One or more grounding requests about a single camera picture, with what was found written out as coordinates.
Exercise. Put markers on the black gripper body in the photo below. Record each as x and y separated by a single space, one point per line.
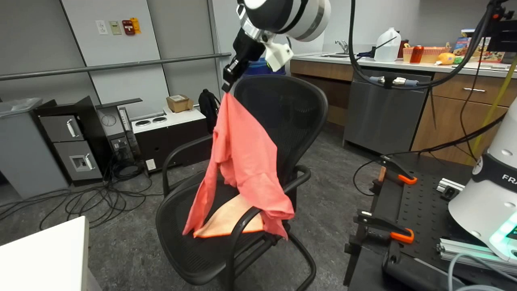
247 50

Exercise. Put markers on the orange cloth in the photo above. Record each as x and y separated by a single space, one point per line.
245 155

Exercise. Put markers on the black mesh chair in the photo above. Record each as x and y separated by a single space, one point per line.
292 118

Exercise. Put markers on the black backpack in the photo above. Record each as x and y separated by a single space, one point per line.
208 110

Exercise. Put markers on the small cardboard box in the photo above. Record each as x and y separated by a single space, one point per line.
180 103

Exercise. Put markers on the low black white-topped bench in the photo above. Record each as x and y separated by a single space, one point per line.
167 131

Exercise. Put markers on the chrome faucet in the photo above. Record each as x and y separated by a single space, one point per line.
343 47

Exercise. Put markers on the red fire alarm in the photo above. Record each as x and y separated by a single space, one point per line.
132 26

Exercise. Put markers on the light orange seat sheet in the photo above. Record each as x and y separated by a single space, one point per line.
229 220

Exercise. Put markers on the white plastic jug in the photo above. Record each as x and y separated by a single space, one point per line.
389 45

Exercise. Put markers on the stainless steel dishwasher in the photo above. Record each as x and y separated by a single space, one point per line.
385 113

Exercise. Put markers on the black drawer cabinet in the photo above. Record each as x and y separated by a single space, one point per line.
74 145

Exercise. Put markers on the red cup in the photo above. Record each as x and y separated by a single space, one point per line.
418 53

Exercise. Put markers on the orange fruit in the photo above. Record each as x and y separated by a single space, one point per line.
445 58

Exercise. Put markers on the wooden kitchen cabinet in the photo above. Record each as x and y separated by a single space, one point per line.
458 113

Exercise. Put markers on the black perforated breadboard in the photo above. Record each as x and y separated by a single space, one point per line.
421 210

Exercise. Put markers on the white table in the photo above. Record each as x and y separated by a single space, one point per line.
43 258

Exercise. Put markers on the black device on pole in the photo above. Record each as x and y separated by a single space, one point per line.
503 29

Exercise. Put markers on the aluminium extrusion bar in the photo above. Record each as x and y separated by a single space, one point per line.
469 250

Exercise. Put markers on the grey wall rail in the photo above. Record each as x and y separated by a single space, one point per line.
108 66

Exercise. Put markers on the beige wall plate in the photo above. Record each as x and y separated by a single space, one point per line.
116 27

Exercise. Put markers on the white light switch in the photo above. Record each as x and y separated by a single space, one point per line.
103 26

